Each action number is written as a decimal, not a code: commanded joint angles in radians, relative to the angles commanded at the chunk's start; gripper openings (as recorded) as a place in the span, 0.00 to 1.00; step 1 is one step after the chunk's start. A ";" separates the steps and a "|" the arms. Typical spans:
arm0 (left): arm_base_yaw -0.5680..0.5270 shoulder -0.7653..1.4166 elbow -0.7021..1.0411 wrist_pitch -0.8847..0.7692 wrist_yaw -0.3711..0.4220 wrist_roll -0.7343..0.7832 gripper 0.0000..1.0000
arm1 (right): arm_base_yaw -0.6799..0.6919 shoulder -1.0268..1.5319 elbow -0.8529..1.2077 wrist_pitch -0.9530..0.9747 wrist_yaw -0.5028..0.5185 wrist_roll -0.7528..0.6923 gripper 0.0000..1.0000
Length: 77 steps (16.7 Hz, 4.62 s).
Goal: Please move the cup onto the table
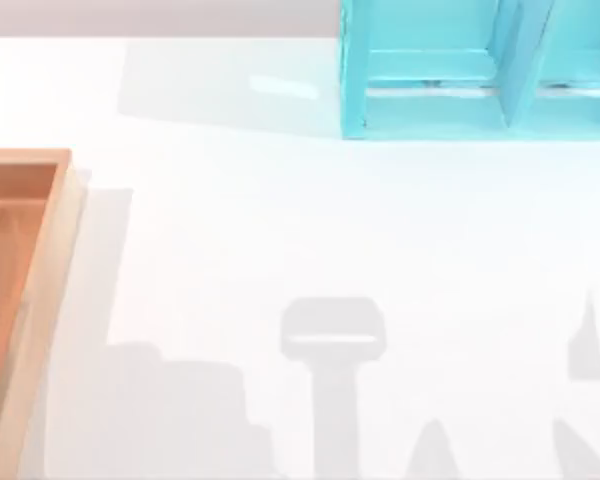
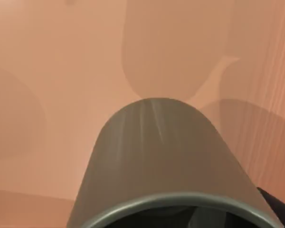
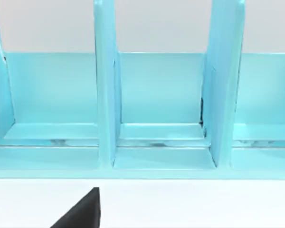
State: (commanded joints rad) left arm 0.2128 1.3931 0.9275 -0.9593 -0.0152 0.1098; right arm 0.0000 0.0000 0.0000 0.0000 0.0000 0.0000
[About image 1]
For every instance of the shallow salmon-coloured box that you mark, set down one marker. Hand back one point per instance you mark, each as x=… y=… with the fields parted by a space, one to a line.
x=10 y=260

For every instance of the light blue rack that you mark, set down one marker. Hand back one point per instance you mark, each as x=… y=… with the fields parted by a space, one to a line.
x=430 y=112

